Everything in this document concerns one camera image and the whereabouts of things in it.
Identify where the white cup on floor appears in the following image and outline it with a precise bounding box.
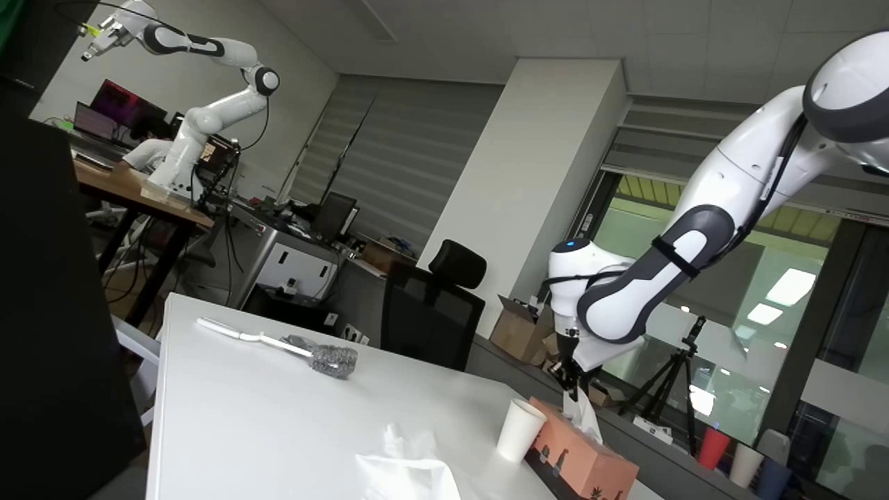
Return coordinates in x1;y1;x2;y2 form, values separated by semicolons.
730;445;763;490

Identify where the black camera tripod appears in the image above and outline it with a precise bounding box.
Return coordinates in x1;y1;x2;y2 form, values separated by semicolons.
620;318;706;423

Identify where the laptop on desk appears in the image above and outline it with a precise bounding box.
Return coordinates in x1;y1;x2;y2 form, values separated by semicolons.
76;80;144;145

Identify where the white robot arm foreground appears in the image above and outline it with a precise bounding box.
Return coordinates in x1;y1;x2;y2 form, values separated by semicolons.
548;27;889;380

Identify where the grey brush on table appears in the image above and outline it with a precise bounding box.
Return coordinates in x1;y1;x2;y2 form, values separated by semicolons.
197;320;359;380

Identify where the silver computer case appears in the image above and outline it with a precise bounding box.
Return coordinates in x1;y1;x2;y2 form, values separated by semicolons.
234;227;341;306

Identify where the black monitor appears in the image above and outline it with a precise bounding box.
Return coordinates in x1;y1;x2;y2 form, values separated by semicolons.
311;191;355;245

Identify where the orange tissue box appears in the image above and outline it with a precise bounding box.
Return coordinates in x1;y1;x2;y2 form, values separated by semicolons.
529;401;638;500

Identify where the cardboard box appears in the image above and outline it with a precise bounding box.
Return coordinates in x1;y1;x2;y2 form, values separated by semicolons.
493;298;559;366

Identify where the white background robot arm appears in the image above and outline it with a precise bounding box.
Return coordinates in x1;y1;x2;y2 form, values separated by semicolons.
79;0;280;197

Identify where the white tissue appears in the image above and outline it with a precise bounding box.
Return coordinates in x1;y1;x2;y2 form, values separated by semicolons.
355;426;462;500
561;390;604;443

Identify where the wooden desk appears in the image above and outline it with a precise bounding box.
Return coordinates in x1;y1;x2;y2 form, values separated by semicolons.
76;161;213;325

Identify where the red cup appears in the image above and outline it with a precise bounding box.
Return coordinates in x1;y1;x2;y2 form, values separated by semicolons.
697;429;730;470

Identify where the black office chair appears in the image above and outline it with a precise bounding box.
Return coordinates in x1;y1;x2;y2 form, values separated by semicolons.
380;240;486;369

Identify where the dark blue cup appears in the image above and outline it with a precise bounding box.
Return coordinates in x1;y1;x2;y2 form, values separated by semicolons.
754;462;793;500

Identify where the white paper cup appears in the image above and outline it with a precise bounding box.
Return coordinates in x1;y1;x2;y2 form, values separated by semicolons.
497;401;548;465

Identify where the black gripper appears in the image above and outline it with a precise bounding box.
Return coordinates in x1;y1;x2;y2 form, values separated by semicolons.
559;365;583;390

